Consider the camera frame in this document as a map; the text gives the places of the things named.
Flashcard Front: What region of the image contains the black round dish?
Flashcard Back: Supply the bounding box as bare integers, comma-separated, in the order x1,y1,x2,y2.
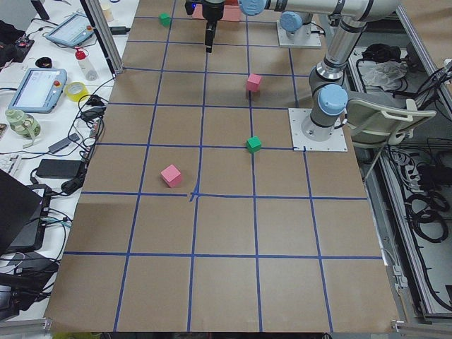
35,56,53,69

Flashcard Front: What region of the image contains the green cube near left side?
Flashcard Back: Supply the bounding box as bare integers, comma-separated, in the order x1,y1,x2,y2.
246,136,262,154

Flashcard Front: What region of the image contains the grey office chair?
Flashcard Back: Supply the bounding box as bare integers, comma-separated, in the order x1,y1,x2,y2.
346,93,436,148

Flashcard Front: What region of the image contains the aluminium frame post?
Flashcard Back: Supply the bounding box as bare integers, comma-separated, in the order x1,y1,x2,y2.
80,0,124,77

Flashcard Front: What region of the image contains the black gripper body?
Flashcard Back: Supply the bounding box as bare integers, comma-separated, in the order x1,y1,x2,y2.
201,0,225,22

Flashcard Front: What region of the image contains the black laptop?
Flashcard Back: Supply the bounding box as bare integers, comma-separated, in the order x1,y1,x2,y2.
1,171,50,254

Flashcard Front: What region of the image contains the teach pendant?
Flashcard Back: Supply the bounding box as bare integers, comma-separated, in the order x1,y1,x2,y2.
8,68,67,114
45,13,94,47

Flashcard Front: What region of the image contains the yellow tape roll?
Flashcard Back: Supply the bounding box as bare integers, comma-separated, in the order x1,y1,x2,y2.
64,82,89,102

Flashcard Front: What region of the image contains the green cube near arm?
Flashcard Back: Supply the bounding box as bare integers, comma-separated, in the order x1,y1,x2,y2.
159,13,172,27

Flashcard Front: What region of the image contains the near teach pendant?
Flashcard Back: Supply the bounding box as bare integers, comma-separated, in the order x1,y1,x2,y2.
8,68,67,114

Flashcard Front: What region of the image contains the black power brick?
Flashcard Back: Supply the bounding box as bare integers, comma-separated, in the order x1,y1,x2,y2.
36,159,82,179

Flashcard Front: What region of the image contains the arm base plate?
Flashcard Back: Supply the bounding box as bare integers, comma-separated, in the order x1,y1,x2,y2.
277,20,322,49
288,108,347,153

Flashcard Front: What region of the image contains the far teach pendant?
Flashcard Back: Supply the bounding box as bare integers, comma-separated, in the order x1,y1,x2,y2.
45,13,94,47

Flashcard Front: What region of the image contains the pink plastic bin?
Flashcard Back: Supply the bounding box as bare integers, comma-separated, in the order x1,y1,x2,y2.
191,0,242,22

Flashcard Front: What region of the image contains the pink cube near arm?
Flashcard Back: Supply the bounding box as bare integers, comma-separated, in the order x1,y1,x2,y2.
160,164,183,188

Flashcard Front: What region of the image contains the pink cube centre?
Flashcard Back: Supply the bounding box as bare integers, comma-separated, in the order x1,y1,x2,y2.
246,73,262,93

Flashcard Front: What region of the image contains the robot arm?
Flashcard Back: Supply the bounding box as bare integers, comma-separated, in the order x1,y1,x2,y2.
279,11,313,35
238,0,400,109

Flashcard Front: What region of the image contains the red cap squeeze bottle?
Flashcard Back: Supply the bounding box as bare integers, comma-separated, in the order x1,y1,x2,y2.
75,47,98,81

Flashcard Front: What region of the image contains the black power adapter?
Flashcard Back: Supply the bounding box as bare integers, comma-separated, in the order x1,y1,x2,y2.
109,26,131,35

